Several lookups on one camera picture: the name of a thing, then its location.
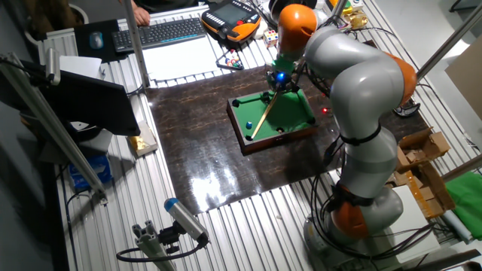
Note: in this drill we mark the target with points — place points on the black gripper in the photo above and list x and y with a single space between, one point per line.
286 83

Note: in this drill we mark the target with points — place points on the wooden pool cue stick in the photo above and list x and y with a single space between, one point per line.
263 118

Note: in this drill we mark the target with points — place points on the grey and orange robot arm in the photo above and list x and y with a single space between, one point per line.
365 86

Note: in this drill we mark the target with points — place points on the white sheet under robot base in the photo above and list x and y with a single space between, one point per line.
414 226

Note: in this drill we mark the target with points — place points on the dark-sleeved person forearm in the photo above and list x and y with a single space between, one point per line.
165 3

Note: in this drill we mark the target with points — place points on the mini green pool table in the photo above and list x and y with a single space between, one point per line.
290 116

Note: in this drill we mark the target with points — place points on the black triangle ball rack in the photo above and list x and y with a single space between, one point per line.
222 64

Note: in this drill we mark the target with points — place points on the person's bare hand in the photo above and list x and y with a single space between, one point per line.
141 16

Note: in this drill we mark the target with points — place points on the Rubik's cube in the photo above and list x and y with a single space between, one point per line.
270 38

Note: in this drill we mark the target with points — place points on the white rounded object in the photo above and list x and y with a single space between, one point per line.
260 31

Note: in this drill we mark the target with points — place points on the orange and black teach pendant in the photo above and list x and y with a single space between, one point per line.
231 17

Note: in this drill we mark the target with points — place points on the dark marble pattern mat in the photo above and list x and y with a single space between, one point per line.
196 150

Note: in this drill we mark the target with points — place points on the large white paper sheet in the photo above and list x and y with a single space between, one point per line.
179 58

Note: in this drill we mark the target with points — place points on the yellow and green object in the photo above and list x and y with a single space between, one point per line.
344 7

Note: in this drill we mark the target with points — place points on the black computer keyboard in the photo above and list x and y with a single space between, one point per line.
160 34

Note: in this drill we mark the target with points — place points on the yellow item in white box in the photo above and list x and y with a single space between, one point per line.
141 142

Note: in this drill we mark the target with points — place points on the upright aluminium pole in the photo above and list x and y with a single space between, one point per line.
135 41

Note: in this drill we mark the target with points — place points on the open cardboard box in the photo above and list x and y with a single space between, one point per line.
425 150

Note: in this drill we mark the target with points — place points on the black flat monitor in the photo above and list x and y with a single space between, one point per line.
94 101

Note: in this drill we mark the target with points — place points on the brown cardboard panel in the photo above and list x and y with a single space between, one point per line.
468 79

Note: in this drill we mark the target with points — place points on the small white paper stack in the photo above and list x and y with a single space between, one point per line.
81 66

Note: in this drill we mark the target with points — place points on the black mouse pad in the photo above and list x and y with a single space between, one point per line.
83 50

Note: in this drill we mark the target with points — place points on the blue packet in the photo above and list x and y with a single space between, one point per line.
90 173

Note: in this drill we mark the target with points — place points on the white round chair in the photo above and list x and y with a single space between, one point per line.
81 11

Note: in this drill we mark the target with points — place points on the green cloth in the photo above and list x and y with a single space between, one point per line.
467 203

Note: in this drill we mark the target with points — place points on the grey rolled tube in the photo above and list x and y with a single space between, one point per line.
457 227

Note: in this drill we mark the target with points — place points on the long slanted aluminium beam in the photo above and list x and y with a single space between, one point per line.
49 120

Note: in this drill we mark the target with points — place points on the green gripper mount adapter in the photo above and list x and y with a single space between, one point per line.
284 66

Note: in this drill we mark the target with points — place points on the silver camera with blue cap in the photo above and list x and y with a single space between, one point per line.
186 218

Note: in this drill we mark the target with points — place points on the slanted grey frame pole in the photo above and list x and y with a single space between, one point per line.
452 39

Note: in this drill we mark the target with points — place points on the short aluminium profile post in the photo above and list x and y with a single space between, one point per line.
150 244

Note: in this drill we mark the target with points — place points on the low grey frame pole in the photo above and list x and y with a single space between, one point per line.
463 168

